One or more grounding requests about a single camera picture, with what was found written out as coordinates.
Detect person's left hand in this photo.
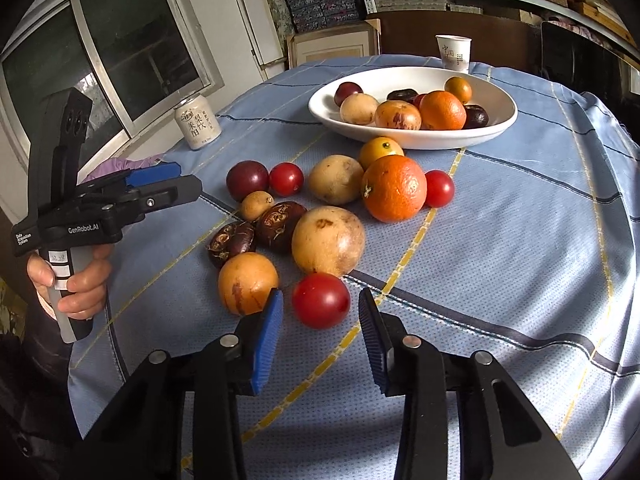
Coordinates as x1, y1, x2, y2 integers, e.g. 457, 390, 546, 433
26, 244, 114, 322

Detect black monitor screen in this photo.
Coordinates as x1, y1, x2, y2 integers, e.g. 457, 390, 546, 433
540, 20, 640, 111

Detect white paper cup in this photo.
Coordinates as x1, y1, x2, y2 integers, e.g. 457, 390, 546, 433
435, 35, 473, 73

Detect large tan passion fruit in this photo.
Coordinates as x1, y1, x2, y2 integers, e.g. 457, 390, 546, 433
291, 205, 366, 279

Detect small yellow citrus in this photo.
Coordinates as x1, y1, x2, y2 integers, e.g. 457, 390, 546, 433
358, 136, 405, 170

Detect person's left forearm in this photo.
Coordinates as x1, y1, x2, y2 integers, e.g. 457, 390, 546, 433
0, 305, 96, 480

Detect white oval plate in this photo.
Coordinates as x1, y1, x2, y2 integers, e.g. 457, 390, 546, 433
308, 66, 518, 151

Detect wooden framed panel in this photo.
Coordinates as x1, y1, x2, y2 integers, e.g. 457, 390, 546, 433
286, 19, 382, 68

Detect white framed sliding window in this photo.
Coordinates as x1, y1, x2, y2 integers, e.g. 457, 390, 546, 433
0, 0, 225, 171

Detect long white slat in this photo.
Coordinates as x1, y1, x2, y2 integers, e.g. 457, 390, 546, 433
227, 0, 286, 68

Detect orange spotted passion fruit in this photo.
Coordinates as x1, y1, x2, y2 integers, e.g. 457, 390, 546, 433
218, 252, 280, 316
374, 100, 422, 131

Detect blue checked tablecloth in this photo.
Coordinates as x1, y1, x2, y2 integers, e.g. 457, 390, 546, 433
67, 61, 640, 480

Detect small tan longan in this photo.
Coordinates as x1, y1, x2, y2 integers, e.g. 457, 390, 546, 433
240, 190, 275, 222

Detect stack of blue patterned boxes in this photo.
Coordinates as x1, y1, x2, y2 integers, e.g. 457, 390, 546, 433
280, 0, 368, 33

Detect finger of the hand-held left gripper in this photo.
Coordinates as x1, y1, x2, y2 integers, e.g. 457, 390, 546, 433
80, 161, 182, 196
75, 175, 204, 223

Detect white drink can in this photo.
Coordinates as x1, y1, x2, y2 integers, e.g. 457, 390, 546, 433
174, 96, 222, 151

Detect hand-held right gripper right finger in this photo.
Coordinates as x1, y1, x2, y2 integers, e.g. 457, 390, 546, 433
358, 287, 583, 480

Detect brown wooden board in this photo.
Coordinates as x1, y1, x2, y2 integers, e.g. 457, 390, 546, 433
372, 10, 543, 68

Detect small orange tangerine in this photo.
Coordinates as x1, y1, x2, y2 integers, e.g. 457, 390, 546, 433
444, 76, 473, 105

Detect pink cloth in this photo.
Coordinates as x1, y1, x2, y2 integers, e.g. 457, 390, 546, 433
82, 156, 166, 183

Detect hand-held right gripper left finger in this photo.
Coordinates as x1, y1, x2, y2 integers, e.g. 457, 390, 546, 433
75, 287, 285, 480

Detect orange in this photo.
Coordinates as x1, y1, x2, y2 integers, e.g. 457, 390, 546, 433
419, 90, 467, 131
361, 154, 428, 224

